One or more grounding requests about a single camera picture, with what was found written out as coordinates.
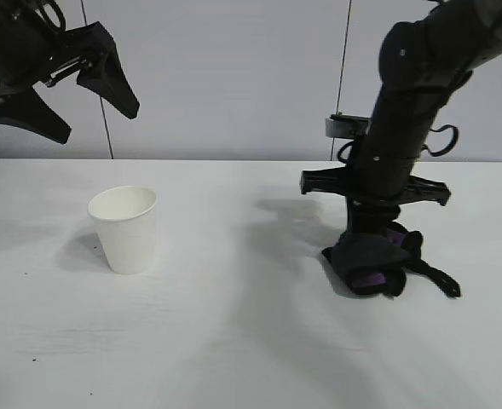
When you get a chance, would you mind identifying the white paper cup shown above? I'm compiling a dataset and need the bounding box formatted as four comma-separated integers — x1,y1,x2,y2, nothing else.
87,185,158,276

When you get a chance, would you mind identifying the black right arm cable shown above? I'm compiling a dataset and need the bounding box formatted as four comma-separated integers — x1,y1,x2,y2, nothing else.
423,124,461,158

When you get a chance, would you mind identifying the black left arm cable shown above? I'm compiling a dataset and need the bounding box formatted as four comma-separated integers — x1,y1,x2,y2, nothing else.
32,0,67,31

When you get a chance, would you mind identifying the dark grey cloth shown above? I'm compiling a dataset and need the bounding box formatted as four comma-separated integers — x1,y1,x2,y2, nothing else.
321,220,464,299

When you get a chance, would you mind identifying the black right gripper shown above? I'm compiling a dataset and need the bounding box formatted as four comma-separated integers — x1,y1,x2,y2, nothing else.
300,157,452,235

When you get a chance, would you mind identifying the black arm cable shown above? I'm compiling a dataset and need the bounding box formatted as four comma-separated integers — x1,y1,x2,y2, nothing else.
32,0,67,31
423,124,461,158

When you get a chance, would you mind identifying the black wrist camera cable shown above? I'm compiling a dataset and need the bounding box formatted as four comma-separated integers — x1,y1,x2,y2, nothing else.
337,139,363,166

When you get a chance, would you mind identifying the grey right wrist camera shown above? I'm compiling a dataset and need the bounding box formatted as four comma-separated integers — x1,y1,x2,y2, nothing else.
325,113,372,140

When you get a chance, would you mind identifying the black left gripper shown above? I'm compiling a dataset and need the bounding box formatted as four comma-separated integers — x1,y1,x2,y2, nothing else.
0,20,141,145

